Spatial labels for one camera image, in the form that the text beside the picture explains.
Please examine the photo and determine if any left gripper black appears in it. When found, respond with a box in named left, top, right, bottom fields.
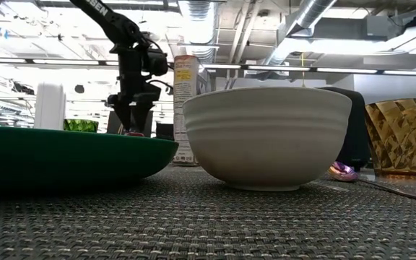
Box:
left=107, top=45, right=163, bottom=134

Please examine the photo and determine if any tall cereal box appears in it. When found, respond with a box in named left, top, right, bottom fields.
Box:
left=173, top=54, right=211, bottom=166

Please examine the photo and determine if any iridescent purple spoon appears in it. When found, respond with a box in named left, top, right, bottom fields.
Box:
left=326, top=161, right=360, bottom=183

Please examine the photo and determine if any green drinking glass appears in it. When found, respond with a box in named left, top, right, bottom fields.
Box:
left=63, top=118, right=100, bottom=134

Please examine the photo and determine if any green round plate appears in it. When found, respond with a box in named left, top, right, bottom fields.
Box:
left=0, top=125, right=180, bottom=189

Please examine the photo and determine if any white rounded container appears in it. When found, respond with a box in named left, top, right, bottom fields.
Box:
left=33, top=82, right=67, bottom=131

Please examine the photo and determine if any grey woven placemat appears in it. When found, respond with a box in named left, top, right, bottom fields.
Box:
left=0, top=165, right=416, bottom=260

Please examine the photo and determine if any white ceramic bowl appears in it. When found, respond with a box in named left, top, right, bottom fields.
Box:
left=181, top=86, right=353, bottom=192

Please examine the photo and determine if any long ceiling light strip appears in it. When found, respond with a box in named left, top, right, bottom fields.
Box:
left=202, top=64, right=416, bottom=77

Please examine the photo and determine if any amber faceted drinking glass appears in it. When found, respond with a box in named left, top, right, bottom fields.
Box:
left=364, top=97, right=416, bottom=181

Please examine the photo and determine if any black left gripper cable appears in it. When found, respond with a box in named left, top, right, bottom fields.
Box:
left=146, top=78, right=175, bottom=92

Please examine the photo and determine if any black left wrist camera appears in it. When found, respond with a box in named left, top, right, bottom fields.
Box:
left=144, top=49, right=170, bottom=77

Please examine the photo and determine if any silver ventilation duct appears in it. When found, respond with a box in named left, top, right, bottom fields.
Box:
left=264, top=0, right=339, bottom=66

